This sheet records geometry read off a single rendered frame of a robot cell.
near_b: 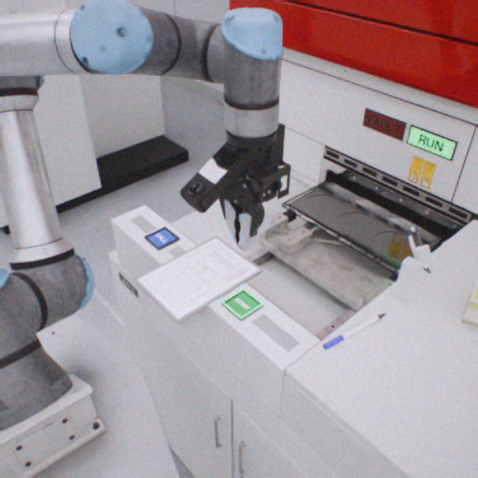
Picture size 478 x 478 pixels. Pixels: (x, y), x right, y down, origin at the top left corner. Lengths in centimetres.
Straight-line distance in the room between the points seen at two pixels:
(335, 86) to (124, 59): 85
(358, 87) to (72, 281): 82
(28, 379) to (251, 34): 60
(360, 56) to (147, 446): 92
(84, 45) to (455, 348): 72
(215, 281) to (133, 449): 33
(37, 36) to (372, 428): 68
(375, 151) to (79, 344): 85
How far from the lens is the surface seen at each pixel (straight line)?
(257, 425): 101
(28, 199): 90
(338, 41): 122
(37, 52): 64
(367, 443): 75
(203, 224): 131
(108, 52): 54
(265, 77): 62
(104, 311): 227
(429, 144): 120
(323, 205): 126
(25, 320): 86
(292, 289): 112
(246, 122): 64
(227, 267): 96
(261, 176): 69
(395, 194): 128
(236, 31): 61
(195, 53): 65
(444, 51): 108
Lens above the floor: 160
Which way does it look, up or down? 38 degrees down
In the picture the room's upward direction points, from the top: straight up
